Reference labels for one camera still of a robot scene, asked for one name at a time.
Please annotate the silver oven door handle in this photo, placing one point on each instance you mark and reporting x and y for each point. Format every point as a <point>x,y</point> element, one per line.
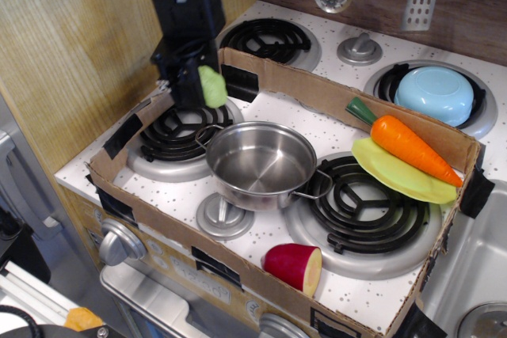
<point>162,304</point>

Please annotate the small steel pot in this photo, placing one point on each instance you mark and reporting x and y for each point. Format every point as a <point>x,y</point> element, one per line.
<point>262,166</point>

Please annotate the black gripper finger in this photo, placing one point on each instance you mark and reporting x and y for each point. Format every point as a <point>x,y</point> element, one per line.
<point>186,88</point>

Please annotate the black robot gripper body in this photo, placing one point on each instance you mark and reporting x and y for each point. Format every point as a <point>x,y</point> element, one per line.
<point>189,29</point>

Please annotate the silver back stove knob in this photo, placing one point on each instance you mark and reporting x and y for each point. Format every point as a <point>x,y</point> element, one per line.
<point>359,51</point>

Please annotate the silver stove knob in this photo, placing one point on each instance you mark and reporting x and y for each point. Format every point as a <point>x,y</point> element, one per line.
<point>222,220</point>
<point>359,51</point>

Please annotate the back left black burner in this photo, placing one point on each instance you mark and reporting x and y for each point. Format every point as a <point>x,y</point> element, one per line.
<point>282,41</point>

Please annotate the orange toy carrot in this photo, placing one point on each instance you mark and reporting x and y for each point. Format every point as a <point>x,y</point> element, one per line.
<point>395,137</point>

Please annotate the silver oven knob right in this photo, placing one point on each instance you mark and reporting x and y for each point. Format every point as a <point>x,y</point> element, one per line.
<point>273,326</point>

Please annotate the front right black burner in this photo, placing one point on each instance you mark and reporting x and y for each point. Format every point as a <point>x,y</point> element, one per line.
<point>364,229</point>

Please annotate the front left black burner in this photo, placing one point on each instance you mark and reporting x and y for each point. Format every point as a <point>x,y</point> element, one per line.
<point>171,149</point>

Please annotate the silver front stove knob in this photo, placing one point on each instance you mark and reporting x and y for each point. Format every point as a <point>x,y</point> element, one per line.
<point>222,220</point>

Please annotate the light blue plastic bowl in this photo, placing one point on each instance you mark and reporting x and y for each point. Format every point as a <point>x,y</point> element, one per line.
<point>438,92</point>

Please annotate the orange object bottom left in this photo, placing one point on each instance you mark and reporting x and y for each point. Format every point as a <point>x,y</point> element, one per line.
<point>80,319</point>

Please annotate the brown cardboard fence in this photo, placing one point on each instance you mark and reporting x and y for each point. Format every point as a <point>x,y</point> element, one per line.
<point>461,151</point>

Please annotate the back right black burner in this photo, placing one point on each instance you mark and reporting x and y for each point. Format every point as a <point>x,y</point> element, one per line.
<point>384,83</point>

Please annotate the green toy broccoli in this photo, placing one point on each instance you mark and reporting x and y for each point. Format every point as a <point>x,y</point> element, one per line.
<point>213,86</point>

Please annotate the grey metal sink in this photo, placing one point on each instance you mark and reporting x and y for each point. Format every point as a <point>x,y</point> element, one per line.
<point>472,271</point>

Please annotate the yellow-green plastic plate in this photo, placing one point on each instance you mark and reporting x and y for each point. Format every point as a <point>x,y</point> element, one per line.
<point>400,176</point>

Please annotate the sink drain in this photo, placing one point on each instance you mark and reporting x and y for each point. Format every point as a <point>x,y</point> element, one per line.
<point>486,320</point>

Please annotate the red toy sweet potato half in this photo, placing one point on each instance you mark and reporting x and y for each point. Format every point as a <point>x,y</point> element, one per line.
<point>299,266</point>

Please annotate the hanging steel spatula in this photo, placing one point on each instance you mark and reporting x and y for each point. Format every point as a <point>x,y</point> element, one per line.
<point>418,15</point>

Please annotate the silver oven knob left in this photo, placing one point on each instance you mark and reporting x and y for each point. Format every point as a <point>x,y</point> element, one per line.
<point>119,244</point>

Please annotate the silver oven knob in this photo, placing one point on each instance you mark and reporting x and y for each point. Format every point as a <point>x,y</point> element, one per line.
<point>273,326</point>
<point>119,244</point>

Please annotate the black burner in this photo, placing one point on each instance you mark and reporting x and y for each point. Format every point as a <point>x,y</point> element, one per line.
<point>384,83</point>
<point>282,41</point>
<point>364,229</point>
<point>171,149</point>

